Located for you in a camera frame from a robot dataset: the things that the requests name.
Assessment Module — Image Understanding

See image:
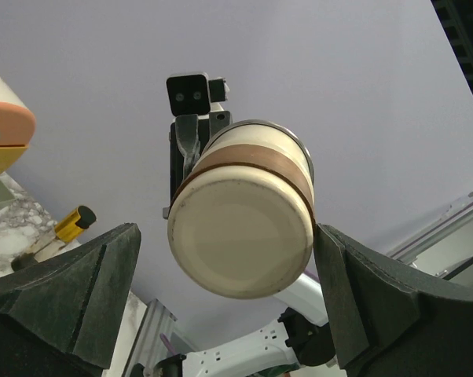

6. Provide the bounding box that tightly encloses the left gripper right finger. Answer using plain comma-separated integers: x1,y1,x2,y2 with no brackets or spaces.
313,225,473,376

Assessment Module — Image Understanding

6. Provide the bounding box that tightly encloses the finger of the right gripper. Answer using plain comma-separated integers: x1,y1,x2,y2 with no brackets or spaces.
175,114,204,177

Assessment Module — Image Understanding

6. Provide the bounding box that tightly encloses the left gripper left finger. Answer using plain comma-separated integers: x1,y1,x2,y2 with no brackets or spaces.
0,223,141,376

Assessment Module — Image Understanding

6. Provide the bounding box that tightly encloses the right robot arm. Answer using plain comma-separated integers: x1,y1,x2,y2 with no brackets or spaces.
125,111,332,376

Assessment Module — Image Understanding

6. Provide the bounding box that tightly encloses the white bottle black lid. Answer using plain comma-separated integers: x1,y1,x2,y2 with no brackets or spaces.
10,253,39,272

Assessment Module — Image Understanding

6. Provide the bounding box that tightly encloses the gold spice jar black cap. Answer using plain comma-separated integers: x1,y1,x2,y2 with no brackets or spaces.
27,205,97,263

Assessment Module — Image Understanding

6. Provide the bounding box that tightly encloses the round drawer organizer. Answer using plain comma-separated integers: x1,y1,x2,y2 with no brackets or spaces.
0,58,37,209

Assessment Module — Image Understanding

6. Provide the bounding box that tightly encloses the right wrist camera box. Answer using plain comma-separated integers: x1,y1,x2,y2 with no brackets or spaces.
166,72,229,117

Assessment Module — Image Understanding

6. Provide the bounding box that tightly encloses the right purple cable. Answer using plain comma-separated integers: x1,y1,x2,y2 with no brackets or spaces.
159,332,178,357

